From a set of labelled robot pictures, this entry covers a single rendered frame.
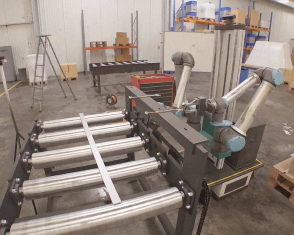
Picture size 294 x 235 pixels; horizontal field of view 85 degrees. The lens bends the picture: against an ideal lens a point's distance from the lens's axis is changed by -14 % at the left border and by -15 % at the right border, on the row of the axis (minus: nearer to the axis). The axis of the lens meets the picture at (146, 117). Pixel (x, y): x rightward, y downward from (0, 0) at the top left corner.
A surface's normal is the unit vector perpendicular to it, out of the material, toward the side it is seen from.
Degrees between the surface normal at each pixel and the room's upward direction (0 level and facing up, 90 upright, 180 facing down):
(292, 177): 0
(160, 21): 90
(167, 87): 90
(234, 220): 0
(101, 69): 90
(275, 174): 90
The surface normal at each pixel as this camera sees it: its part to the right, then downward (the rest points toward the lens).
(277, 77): 0.16, 0.27
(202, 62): -0.07, 0.38
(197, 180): -0.94, 0.14
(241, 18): 0.36, 0.36
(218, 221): 0.00, -0.92
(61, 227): 0.21, -0.53
